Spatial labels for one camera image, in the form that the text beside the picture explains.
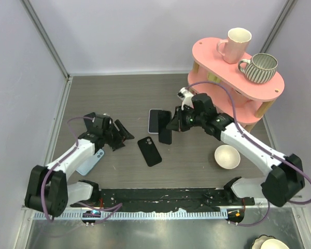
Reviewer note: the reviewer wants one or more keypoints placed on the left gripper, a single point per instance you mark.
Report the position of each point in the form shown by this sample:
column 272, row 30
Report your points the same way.
column 118, row 143

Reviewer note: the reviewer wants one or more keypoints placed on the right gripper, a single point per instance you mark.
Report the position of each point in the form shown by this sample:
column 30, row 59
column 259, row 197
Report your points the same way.
column 178, row 122

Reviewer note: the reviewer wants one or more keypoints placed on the lavender phone case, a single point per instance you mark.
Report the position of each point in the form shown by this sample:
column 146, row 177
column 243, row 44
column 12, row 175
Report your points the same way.
column 153, row 121

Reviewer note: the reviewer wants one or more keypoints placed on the black phone case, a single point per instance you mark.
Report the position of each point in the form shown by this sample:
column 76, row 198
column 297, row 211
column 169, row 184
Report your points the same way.
column 149, row 151

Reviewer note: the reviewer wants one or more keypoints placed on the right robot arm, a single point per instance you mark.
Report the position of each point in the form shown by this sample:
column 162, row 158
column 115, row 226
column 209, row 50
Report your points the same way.
column 282, row 179

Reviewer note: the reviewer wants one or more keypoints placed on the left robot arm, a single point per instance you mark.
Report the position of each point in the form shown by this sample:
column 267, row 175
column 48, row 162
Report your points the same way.
column 48, row 190

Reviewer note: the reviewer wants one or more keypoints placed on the light blue phone case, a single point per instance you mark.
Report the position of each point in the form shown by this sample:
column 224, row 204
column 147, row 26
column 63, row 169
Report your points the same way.
column 90, row 163

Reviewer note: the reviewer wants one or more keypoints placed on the yellow cup on shelf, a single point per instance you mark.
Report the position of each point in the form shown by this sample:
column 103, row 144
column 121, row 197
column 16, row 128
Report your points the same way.
column 212, row 77

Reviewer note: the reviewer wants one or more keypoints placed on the white bowl on table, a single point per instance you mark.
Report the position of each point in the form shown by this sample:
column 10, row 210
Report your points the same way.
column 227, row 157

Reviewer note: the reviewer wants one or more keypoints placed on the pink cup middle shelf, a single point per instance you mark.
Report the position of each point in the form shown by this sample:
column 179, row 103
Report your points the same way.
column 238, row 99

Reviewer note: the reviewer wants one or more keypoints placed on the pink three-tier shelf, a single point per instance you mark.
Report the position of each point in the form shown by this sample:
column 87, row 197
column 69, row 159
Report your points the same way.
column 207, row 59

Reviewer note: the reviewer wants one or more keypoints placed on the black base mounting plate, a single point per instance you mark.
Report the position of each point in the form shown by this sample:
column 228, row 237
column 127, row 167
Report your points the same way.
column 163, row 200

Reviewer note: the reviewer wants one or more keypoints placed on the pink tall mug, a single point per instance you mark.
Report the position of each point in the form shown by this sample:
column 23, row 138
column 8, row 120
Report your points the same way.
column 234, row 46

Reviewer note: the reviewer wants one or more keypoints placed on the grey striped mug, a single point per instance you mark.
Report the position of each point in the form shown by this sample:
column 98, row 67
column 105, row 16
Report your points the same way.
column 260, row 68

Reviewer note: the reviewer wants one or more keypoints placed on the cream bowl bottom corner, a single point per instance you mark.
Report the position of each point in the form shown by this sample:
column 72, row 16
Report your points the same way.
column 268, row 242

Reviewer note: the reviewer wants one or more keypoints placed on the aluminium rail with slots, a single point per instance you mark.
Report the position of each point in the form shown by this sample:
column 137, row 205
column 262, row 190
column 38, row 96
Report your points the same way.
column 180, row 214

